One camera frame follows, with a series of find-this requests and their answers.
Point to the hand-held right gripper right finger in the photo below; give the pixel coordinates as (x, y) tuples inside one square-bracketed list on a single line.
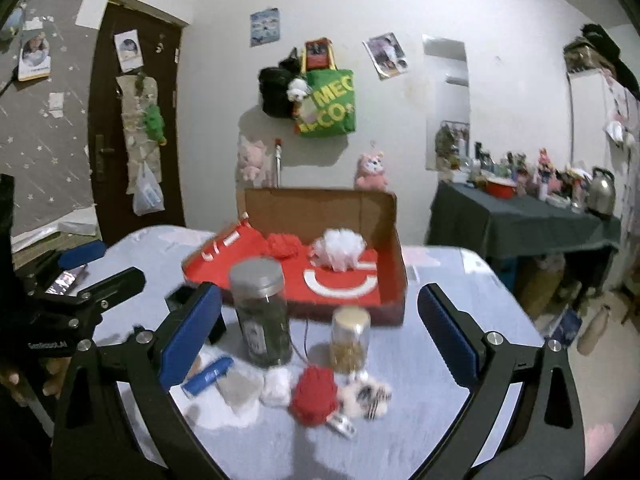
[(445, 340)]

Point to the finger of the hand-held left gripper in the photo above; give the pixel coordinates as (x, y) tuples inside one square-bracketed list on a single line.
[(82, 255), (115, 285)]

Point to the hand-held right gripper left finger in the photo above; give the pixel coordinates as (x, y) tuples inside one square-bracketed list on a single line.
[(192, 335)]

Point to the beige powder puff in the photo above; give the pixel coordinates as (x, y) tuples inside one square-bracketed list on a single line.
[(204, 366)]

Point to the red plush toy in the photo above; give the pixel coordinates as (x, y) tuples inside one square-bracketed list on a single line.
[(315, 395)]

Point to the cardboard box with red lining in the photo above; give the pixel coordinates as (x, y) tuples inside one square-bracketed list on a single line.
[(345, 215)]

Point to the person's left hand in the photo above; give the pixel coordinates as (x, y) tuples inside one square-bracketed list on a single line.
[(56, 377)]

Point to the small black box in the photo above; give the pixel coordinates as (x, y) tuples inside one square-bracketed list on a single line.
[(175, 302)]

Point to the blue plastic tube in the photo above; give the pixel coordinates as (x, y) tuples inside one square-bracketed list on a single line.
[(210, 375)]

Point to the glass jar with silver lid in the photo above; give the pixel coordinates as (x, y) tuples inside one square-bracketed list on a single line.
[(262, 320)]

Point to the translucent plastic bag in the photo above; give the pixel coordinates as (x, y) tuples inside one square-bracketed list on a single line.
[(148, 195)]

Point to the small jar with gold lid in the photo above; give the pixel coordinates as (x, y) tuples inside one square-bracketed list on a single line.
[(350, 340)]

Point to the black and white striped toy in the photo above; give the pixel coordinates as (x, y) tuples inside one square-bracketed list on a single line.
[(367, 400)]

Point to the red mesh bath pouf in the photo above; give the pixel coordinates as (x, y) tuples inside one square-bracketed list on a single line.
[(283, 246)]

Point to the table with dark green cloth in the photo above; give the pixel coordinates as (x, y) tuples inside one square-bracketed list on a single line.
[(515, 225)]

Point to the white mesh bath pouf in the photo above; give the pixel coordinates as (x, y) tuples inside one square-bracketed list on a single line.
[(340, 249)]

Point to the hanging cloth organiser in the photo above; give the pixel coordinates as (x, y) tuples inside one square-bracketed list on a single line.
[(135, 125)]

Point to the dark brown door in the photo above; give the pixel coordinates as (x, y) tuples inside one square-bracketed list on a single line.
[(107, 110)]

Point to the small green plush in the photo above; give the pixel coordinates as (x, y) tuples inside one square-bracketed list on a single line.
[(154, 124)]

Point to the beige bottle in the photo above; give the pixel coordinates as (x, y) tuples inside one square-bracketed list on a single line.
[(594, 330)]

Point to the red basin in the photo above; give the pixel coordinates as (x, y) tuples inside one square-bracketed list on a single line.
[(500, 189)]

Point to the pink plush toy with mask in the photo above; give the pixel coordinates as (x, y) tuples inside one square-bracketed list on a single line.
[(371, 172)]

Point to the pale pink plush toy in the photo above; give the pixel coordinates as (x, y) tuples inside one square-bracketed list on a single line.
[(251, 157)]

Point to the stick with red cap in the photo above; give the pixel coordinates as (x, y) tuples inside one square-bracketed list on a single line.
[(278, 165)]

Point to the row of small figurines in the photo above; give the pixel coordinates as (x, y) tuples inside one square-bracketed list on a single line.
[(545, 177)]

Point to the photo on door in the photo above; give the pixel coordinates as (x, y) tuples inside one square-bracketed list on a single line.
[(128, 50)]

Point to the metal kettle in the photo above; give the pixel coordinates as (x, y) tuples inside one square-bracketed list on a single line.
[(600, 192)]

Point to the black bag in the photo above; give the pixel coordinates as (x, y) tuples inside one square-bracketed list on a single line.
[(272, 90)]

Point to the green tote bag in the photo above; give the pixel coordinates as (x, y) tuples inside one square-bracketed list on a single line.
[(332, 105)]

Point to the small black white plush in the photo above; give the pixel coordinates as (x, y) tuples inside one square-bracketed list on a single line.
[(299, 90)]

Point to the red and yellow bag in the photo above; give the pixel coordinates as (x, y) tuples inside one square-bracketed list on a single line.
[(317, 54)]

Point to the dark clothes pile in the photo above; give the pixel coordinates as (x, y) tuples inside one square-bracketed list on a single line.
[(600, 45)]

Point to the calendar on wall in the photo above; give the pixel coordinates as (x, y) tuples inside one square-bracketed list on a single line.
[(35, 55)]

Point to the wall mirror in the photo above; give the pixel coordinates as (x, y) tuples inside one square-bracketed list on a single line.
[(445, 100)]

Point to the blue wall poster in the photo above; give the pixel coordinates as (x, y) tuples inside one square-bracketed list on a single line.
[(264, 27)]

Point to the wall poster with figures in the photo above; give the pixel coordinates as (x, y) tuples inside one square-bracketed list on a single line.
[(385, 55)]

